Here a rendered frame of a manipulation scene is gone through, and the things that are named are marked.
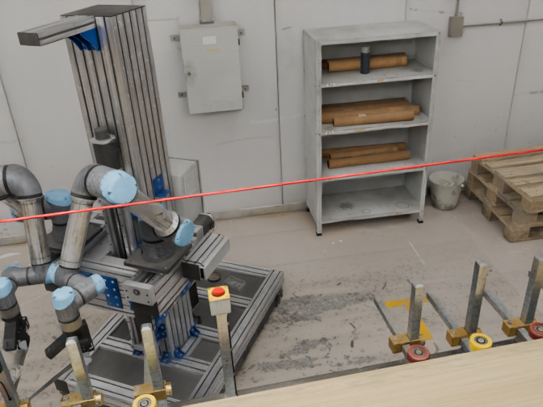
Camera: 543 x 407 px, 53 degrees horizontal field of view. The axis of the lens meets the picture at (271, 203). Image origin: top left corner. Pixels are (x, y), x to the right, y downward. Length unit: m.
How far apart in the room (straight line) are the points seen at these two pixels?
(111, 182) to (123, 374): 1.46
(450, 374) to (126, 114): 1.63
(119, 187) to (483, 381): 1.43
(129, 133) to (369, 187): 2.86
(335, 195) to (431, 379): 2.89
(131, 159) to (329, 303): 1.83
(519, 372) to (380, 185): 2.98
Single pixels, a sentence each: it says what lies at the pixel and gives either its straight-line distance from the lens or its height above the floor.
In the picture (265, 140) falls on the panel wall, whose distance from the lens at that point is 4.46.
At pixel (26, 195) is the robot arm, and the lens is 2.27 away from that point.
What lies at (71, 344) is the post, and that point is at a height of 1.12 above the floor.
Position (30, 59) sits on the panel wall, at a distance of 4.34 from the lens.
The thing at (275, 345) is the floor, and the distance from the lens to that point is 3.46.
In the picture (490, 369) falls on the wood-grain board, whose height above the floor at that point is 0.90.
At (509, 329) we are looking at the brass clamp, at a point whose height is 0.82.
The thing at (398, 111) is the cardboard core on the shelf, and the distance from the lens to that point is 4.31.
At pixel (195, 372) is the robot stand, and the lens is 3.04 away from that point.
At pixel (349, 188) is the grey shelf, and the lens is 4.80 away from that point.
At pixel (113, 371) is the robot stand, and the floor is 0.21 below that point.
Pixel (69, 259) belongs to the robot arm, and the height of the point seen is 1.28.
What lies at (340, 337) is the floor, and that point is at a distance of 3.51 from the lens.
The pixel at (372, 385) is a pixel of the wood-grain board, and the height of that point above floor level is 0.90.
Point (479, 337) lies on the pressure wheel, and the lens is 2.27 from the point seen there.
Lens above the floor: 2.39
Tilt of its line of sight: 29 degrees down
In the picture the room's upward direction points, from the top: 3 degrees counter-clockwise
